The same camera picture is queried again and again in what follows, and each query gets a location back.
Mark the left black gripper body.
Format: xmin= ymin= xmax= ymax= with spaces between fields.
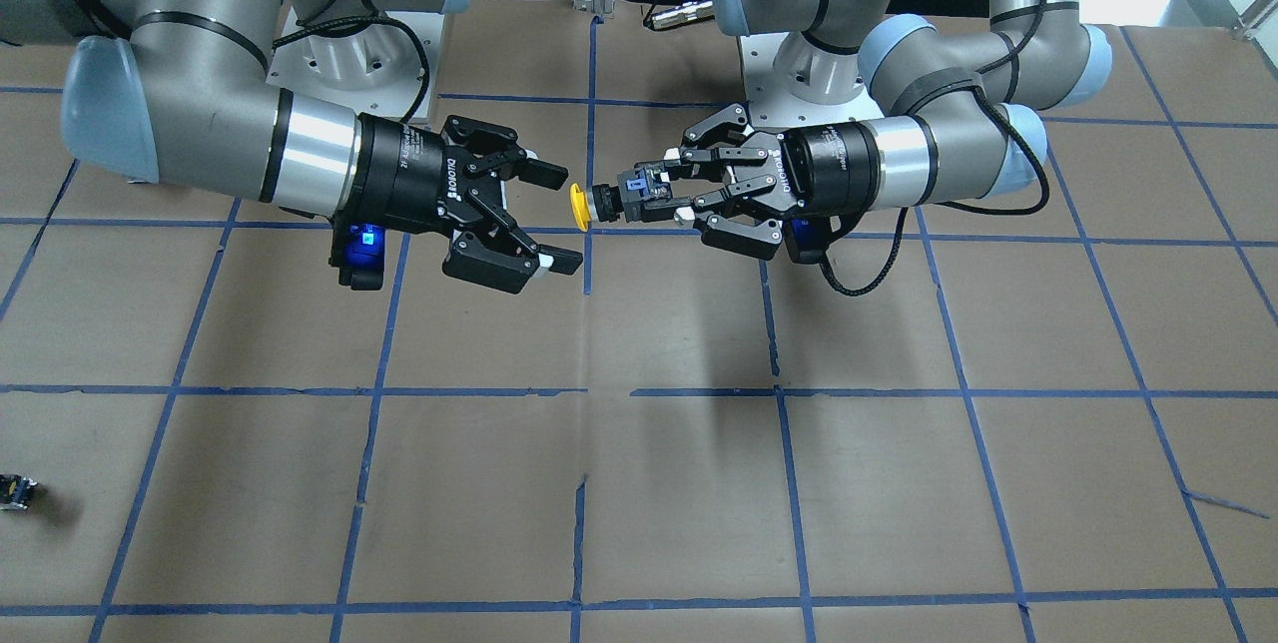
xmin=780 ymin=123 xmax=881 ymax=225

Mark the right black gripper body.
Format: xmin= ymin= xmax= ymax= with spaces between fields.
xmin=348 ymin=114 xmax=470 ymax=235

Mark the yellow push button switch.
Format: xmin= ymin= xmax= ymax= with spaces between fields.
xmin=569 ymin=161 xmax=682 ymax=231

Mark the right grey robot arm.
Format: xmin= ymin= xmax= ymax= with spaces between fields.
xmin=3 ymin=0 xmax=583 ymax=294

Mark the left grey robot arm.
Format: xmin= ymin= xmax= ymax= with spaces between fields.
xmin=590 ymin=0 xmax=1112 ymax=265

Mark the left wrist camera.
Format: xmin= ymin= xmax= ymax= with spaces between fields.
xmin=782 ymin=217 xmax=859 ymax=265

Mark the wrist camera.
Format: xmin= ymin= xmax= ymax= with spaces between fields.
xmin=328 ymin=217 xmax=386 ymax=291
xmin=782 ymin=217 xmax=859 ymax=265

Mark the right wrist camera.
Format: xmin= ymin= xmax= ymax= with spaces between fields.
xmin=328 ymin=217 xmax=386 ymax=291

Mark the black braided cable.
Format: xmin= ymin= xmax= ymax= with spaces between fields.
xmin=814 ymin=74 xmax=1051 ymax=299

